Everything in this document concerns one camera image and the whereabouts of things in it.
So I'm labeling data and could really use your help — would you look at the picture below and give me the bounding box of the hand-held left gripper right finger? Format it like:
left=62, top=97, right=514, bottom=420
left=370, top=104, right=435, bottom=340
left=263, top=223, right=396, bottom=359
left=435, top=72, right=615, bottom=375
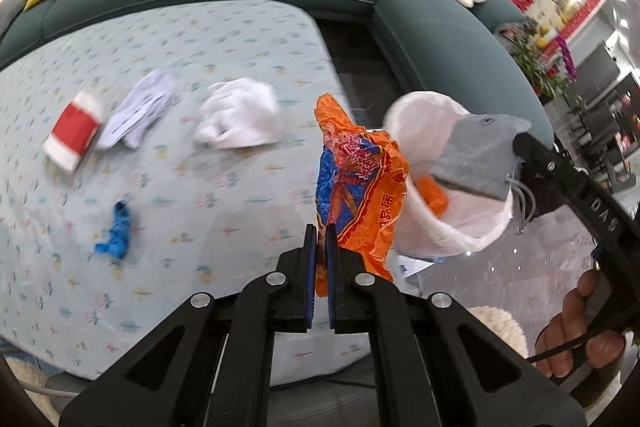
left=326, top=224, right=586, bottom=427

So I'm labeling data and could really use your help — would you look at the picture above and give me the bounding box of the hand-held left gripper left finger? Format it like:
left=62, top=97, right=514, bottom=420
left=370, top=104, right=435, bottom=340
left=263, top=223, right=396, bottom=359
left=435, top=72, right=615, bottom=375
left=59, top=224, right=318, bottom=427

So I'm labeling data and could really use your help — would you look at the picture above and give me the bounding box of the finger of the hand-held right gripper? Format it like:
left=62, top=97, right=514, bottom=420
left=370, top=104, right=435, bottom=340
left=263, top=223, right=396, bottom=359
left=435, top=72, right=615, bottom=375
left=511, top=132, right=560, bottom=174
left=517, top=172, right=573, bottom=222

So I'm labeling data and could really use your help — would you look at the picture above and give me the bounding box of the grey face mask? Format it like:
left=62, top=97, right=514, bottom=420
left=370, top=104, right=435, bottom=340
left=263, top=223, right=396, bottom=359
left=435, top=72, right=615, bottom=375
left=431, top=113, right=537, bottom=235

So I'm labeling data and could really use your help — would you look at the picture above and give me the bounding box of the orange snack wrapper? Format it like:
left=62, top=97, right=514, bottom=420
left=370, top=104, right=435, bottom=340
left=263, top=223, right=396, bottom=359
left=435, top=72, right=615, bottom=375
left=313, top=93, right=412, bottom=298

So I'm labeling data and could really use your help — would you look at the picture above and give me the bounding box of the white trash bag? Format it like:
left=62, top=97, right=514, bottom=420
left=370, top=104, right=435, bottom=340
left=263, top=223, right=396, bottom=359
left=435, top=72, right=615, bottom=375
left=382, top=91, right=516, bottom=258

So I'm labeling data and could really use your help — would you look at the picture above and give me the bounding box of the person's right hand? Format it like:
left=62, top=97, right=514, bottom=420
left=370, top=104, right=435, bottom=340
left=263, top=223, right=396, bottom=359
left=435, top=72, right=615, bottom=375
left=535, top=269, right=626, bottom=378

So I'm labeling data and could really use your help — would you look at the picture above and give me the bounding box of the green potted plant red pot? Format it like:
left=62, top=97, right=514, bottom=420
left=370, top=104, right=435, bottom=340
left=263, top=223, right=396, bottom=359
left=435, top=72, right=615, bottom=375
left=495, top=19, right=566, bottom=100

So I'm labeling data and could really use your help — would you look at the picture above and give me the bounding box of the purple orchid plant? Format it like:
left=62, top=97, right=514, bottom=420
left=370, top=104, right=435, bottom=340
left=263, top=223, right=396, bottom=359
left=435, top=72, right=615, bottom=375
left=552, top=34, right=578, bottom=82

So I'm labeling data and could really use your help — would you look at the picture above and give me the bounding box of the dark dining furniture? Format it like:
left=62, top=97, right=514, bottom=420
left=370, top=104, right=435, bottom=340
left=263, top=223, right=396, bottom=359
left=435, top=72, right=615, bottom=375
left=565, top=42, right=640, bottom=208

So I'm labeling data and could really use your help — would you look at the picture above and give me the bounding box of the small orange wrapper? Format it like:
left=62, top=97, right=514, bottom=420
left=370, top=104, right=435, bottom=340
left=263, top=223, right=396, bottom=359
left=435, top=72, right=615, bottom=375
left=417, top=174, right=451, bottom=212

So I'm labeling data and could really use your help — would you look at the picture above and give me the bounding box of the floral light blue tablecloth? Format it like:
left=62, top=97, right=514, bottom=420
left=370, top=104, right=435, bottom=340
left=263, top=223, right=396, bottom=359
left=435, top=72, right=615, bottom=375
left=0, top=0, right=416, bottom=380

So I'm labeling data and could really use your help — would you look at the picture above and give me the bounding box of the crumpled white tissue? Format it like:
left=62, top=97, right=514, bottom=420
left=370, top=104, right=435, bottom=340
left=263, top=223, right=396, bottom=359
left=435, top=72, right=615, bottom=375
left=194, top=78, right=285, bottom=151

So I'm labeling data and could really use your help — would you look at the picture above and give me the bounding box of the blue crumpled plastic wrapper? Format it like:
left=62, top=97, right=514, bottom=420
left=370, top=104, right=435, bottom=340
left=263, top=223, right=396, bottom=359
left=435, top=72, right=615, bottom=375
left=95, top=201, right=133, bottom=260

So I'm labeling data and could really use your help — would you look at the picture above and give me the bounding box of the white crumpled plastic wrapper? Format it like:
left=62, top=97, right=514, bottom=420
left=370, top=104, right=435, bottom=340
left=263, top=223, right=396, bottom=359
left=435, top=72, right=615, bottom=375
left=97, top=69, right=181, bottom=150

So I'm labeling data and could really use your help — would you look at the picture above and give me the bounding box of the red white packet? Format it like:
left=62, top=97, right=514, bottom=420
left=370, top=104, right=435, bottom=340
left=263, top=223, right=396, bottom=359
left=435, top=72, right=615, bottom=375
left=42, top=89, right=103, bottom=172

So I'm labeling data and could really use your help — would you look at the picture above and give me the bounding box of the black cable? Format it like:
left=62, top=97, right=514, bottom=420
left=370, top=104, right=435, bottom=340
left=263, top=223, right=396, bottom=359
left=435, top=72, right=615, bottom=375
left=527, top=327, right=626, bottom=363

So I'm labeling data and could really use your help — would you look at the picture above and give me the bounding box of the white cable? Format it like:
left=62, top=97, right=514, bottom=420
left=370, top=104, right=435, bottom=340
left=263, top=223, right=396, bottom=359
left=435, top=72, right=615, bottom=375
left=20, top=377, right=76, bottom=400

